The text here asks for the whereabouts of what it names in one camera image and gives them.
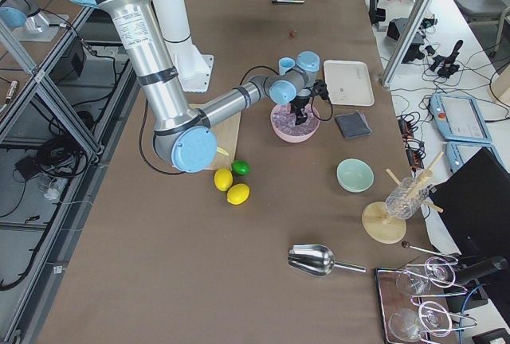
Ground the clear glass mug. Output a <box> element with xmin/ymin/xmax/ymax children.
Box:
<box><xmin>385</xmin><ymin>178</ymin><xmax>429</xmax><ymax>220</ymax></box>

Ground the wooden cutting board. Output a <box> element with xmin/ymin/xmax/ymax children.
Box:
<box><xmin>183</xmin><ymin>113</ymin><xmax>241</xmax><ymax>172</ymax></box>

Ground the blue teach pendant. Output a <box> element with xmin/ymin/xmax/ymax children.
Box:
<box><xmin>445</xmin><ymin>141</ymin><xmax>502</xmax><ymax>174</ymax></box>
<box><xmin>430</xmin><ymin>93</ymin><xmax>492</xmax><ymax>143</ymax></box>

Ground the cream rabbit serving tray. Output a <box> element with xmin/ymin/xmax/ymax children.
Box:
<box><xmin>324</xmin><ymin>60</ymin><xmax>375</xmax><ymax>107</ymax></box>

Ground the far yellow lemon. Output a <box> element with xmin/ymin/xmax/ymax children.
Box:
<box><xmin>214</xmin><ymin>168</ymin><xmax>233</xmax><ymax>192</ymax></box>

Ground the wooden cup stand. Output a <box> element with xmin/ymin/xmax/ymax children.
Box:
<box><xmin>362</xmin><ymin>151</ymin><xmax>443</xmax><ymax>244</ymax></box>

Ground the yellow plastic knife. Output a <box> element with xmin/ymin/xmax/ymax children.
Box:
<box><xmin>217</xmin><ymin>147</ymin><xmax>230</xmax><ymax>157</ymax></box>

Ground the green ceramic bowl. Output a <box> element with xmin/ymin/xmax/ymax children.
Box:
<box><xmin>336</xmin><ymin>158</ymin><xmax>375</xmax><ymax>193</ymax></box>

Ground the black metal tray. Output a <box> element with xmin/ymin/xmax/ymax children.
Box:
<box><xmin>373</xmin><ymin>265</ymin><xmax>479</xmax><ymax>344</ymax></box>

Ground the steel muddler black tip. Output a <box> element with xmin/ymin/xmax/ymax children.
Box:
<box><xmin>271</xmin><ymin>0</ymin><xmax>305</xmax><ymax>5</ymax></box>

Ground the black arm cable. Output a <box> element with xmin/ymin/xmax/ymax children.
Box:
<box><xmin>137</xmin><ymin>65</ymin><xmax>333</xmax><ymax>174</ymax></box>

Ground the near yellow lemon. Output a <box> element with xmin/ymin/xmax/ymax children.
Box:
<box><xmin>226</xmin><ymin>183</ymin><xmax>250</xmax><ymax>205</ymax></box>

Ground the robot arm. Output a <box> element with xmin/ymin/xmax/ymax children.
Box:
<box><xmin>1</xmin><ymin>0</ymin><xmax>60</xmax><ymax>42</ymax></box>
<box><xmin>70</xmin><ymin>0</ymin><xmax>326</xmax><ymax>173</ymax></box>

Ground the clear ice cube pile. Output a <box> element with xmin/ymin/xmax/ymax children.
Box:
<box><xmin>271</xmin><ymin>105</ymin><xmax>320</xmax><ymax>137</ymax></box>

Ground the grey folded cloth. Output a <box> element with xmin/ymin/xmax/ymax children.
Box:
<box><xmin>335</xmin><ymin>111</ymin><xmax>372</xmax><ymax>139</ymax></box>

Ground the light blue plastic cup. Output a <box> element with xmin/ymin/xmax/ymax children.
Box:
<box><xmin>278</xmin><ymin>57</ymin><xmax>295</xmax><ymax>76</ymax></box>

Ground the pink bowl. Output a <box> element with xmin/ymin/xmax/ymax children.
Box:
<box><xmin>270</xmin><ymin>104</ymin><xmax>320</xmax><ymax>143</ymax></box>

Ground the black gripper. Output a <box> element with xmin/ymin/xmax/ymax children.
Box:
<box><xmin>290</xmin><ymin>80</ymin><xmax>329</xmax><ymax>126</ymax></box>

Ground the steel ice scoop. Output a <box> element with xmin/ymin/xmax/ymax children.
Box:
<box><xmin>288</xmin><ymin>244</ymin><xmax>367</xmax><ymax>276</ymax></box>

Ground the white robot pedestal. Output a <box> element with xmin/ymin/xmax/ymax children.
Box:
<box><xmin>152</xmin><ymin>0</ymin><xmax>214</xmax><ymax>93</ymax></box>

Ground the yellow lemon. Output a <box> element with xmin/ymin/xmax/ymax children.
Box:
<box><xmin>214</xmin><ymin>168</ymin><xmax>233</xmax><ymax>192</ymax></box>
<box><xmin>226</xmin><ymin>183</ymin><xmax>250</xmax><ymax>205</ymax></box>

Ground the green lime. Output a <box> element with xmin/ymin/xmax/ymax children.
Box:
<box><xmin>231</xmin><ymin>160</ymin><xmax>251</xmax><ymax>176</ymax></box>

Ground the aluminium frame post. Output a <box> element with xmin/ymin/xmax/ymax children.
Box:
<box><xmin>379</xmin><ymin>0</ymin><xmax>432</xmax><ymax>89</ymax></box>

